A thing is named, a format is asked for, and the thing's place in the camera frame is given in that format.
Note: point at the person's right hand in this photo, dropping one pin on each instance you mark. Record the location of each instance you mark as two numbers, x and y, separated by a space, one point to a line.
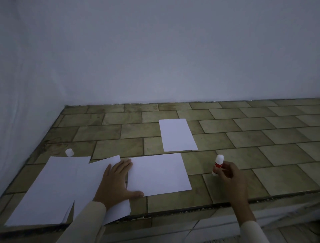
233 182

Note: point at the person's left hand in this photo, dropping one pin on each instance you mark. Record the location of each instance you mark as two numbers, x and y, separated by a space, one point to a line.
113 187

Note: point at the single white paper sheet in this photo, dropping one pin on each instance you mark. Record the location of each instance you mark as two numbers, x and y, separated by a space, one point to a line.
47 192
90 180

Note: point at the red and white glue stick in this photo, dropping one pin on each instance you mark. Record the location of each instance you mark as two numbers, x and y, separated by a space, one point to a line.
219 159

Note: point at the stack of white papers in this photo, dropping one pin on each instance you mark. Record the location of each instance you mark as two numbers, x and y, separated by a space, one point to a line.
177 135
160 175

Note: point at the white glue stick cap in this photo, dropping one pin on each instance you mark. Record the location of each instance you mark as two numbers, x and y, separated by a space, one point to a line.
69 152

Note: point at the person's left forearm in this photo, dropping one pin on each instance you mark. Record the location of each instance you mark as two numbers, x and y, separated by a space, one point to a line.
82 225

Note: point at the person's right forearm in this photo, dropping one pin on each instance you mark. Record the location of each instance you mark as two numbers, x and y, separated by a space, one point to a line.
250 225

